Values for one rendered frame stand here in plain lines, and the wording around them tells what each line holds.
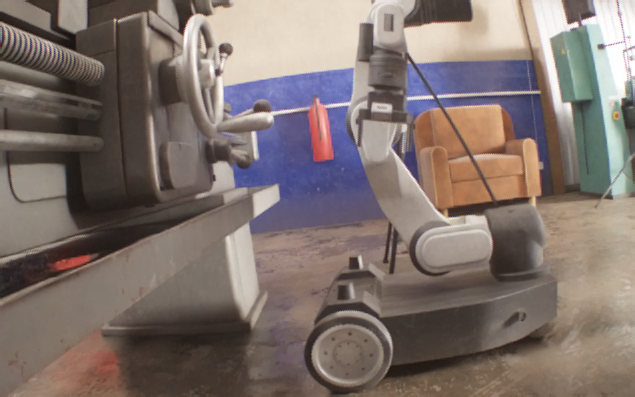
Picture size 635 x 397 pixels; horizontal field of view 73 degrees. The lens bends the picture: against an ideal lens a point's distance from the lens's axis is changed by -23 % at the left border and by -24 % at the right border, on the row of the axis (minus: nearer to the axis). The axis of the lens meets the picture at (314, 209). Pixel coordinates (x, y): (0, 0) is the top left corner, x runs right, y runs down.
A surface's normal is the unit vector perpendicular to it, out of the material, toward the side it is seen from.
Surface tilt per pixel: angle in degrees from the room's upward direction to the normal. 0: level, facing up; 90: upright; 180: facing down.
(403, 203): 90
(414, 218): 90
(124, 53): 90
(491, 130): 99
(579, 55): 90
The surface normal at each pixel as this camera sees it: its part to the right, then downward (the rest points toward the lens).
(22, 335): 0.99, -0.12
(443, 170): -0.04, 0.08
